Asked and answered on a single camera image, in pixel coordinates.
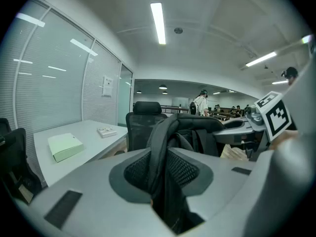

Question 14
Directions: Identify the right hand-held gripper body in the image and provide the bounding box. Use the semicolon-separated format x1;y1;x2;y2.
245;90;298;161

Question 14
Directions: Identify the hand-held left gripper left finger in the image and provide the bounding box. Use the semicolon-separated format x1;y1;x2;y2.
14;148;178;237

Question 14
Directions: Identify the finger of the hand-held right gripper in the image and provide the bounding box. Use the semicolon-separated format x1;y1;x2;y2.
223;117;252;129
212;127;255;143

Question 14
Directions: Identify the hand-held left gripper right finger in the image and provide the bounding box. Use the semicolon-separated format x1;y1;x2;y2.
167;147;270;237

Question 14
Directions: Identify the black bag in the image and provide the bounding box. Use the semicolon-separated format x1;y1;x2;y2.
145;113;226;236

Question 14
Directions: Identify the black mesh office chair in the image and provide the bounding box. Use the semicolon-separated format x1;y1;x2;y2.
125;101;168;153

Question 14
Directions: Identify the person's right forearm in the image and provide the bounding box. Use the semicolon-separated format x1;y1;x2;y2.
269;129;301;150

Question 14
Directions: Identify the wooden table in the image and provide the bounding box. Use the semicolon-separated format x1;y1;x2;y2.
208;111;232;121

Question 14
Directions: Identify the person's head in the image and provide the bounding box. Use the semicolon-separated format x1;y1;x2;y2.
281;67;299;86

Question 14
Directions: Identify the dark railing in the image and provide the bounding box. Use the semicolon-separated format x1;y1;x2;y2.
160;105;190;114

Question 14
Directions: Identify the person's grey shirt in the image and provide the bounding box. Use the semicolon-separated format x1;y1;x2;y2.
246;57;316;237

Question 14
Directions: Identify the pale green flat box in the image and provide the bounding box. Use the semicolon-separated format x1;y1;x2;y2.
47;132;84;163

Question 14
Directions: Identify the small white box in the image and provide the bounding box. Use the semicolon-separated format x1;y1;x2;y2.
96;126;117;138

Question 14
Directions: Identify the glass door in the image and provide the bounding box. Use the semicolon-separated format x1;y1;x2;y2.
117;64;134;127

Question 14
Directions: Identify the white paper notice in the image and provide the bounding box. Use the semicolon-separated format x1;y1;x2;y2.
102;75;114;98

